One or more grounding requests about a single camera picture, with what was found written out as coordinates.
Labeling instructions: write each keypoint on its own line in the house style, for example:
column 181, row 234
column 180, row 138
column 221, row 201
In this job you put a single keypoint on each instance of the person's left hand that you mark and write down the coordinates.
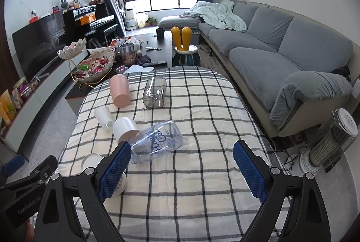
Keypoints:
column 29, row 232

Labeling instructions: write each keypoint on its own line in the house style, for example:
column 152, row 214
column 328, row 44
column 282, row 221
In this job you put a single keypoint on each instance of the potted green plant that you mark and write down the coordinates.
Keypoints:
column 152, row 21

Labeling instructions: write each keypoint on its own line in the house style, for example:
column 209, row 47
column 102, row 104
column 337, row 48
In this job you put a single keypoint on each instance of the small translucent white cup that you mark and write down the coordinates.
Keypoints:
column 102, row 116

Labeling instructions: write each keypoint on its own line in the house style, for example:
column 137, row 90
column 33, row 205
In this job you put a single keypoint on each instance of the white round lid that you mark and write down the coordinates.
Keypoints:
column 90, row 161

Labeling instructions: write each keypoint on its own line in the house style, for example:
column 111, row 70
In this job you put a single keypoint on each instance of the row of snack packets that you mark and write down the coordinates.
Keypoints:
column 12, row 102

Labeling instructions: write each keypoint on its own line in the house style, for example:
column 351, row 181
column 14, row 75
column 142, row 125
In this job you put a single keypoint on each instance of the clear bottle with blue lettering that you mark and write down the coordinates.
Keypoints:
column 160, row 139

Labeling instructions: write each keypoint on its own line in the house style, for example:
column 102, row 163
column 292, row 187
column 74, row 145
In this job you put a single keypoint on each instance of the grey sofa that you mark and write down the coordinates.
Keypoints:
column 261, row 42

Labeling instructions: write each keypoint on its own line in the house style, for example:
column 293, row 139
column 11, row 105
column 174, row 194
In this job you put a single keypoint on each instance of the yellow rabbit-ear stool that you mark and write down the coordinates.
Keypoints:
column 184, row 39

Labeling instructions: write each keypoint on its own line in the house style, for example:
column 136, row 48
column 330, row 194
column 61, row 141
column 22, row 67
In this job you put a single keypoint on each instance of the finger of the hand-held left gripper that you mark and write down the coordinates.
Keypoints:
column 12, row 165
column 39, row 170

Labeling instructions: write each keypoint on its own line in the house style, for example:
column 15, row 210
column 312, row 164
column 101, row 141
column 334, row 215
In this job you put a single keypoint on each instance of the white television cabinet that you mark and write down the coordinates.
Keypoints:
column 33, row 107

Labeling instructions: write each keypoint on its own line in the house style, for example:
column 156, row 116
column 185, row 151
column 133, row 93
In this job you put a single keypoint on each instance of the black remote control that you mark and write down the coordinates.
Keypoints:
column 154, row 63

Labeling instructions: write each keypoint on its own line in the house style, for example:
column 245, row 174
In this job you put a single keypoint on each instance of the grey transparent cup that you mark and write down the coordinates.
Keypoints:
column 154, row 92

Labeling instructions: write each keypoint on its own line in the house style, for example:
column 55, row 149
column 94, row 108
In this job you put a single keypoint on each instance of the black television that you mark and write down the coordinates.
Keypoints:
column 36, row 42

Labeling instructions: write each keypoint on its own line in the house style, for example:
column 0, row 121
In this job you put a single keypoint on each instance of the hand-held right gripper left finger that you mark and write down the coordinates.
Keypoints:
column 114, row 173

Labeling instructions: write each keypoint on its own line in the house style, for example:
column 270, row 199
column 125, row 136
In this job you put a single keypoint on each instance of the light blue blanket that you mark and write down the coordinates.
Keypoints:
column 219, row 15

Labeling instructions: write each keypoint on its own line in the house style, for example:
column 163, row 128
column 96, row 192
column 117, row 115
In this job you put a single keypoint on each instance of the clear jar of nuts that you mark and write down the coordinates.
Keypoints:
column 127, row 55

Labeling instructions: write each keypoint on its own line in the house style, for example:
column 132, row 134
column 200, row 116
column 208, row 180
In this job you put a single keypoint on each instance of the checked tablecloth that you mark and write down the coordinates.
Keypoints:
column 197, row 118

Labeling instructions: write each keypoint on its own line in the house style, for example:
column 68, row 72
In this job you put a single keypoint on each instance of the white paper sheet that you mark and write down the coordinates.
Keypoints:
column 139, row 69

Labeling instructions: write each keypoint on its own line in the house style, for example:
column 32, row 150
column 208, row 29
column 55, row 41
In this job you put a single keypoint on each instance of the tiered shell snack dish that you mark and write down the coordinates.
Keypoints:
column 92, row 64

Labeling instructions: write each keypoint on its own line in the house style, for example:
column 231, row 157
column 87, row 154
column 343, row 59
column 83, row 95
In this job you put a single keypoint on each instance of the black piano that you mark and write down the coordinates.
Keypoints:
column 90, row 21

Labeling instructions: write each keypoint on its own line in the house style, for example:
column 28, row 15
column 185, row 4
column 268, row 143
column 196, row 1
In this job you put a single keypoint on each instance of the black coffee table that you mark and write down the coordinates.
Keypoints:
column 160, row 53

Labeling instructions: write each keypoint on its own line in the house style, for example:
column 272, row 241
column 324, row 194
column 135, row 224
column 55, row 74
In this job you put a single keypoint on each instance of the white plush toy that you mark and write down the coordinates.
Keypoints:
column 136, row 45

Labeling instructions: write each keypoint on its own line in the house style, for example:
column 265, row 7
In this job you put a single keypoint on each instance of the grey rabbit figure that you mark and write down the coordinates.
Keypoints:
column 63, row 2

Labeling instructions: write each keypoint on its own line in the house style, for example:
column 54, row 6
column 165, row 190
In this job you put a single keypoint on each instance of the dark cloth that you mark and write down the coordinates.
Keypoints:
column 144, row 59

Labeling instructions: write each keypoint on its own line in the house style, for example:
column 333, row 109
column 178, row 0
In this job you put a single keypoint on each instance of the black cup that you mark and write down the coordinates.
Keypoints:
column 160, row 34

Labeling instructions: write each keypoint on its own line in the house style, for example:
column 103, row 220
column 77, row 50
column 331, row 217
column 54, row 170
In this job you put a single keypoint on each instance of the black item on sofa arm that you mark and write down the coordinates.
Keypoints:
column 341, row 73

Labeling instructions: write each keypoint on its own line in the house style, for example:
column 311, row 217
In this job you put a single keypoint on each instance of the white and pink cup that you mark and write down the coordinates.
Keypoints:
column 123, row 128

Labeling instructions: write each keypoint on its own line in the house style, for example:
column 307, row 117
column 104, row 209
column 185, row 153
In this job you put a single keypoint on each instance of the white electric heater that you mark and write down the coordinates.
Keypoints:
column 329, row 143

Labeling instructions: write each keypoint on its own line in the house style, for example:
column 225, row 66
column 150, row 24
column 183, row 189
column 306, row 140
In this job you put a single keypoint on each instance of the white air purifier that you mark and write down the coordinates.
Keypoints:
column 130, row 18

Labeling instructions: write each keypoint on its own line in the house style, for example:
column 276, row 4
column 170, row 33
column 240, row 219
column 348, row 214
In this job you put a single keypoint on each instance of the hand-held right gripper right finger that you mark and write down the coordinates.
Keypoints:
column 250, row 171

